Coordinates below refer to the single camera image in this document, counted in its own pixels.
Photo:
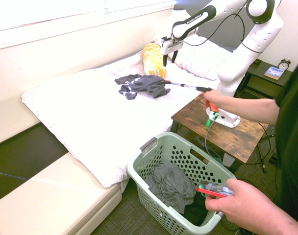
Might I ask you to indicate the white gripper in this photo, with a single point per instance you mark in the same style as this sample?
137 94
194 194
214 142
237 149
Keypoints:
172 47

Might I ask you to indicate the reacher grabber tool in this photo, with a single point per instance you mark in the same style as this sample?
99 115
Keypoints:
185 85

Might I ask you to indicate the dark navy clothes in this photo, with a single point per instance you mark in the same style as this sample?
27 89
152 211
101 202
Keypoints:
144 84

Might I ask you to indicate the red smartphone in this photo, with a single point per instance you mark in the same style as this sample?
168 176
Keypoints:
212 189

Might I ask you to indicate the person's left forearm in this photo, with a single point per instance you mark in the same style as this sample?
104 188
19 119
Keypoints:
281 220

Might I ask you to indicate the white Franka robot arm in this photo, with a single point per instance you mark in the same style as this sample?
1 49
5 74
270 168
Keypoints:
259 34

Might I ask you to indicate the person's right forearm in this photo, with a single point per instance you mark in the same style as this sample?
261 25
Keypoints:
252 109

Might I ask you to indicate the green plastic laundry basket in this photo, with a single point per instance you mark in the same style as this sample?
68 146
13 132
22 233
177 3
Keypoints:
178 138

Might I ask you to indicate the person's right hand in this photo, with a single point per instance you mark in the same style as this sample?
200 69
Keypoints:
216 99

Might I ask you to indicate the person's left hand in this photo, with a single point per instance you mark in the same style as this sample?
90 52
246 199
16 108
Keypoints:
242 205

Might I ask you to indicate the yellow patterned bolster pillow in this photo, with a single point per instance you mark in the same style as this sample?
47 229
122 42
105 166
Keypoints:
152 61

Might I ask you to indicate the grey headboard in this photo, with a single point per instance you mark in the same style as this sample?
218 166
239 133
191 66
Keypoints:
212 31

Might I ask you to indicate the window blind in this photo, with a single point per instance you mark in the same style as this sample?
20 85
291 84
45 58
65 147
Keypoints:
139 5

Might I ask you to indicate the small dark box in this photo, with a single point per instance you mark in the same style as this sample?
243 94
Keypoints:
256 62

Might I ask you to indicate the black nightstand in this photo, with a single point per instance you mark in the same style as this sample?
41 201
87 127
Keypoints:
259 73

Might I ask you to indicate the white quilted blanket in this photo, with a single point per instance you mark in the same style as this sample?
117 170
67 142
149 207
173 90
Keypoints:
90 117

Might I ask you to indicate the blue paperback book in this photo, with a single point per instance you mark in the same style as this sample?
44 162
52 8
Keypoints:
274 73

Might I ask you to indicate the rustic wooden side table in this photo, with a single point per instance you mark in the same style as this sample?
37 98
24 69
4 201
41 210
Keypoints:
237 139

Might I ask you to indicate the black alarm clock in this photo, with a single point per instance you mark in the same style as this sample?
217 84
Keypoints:
284 65

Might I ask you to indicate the grey garment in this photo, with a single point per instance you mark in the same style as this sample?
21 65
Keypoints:
171 186

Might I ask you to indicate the person's black shirt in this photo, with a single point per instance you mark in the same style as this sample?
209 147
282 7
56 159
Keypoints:
293 134

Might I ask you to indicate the black garment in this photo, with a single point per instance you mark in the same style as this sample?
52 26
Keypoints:
195 213

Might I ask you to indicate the cream upholstered bed frame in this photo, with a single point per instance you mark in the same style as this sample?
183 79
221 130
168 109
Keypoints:
53 200

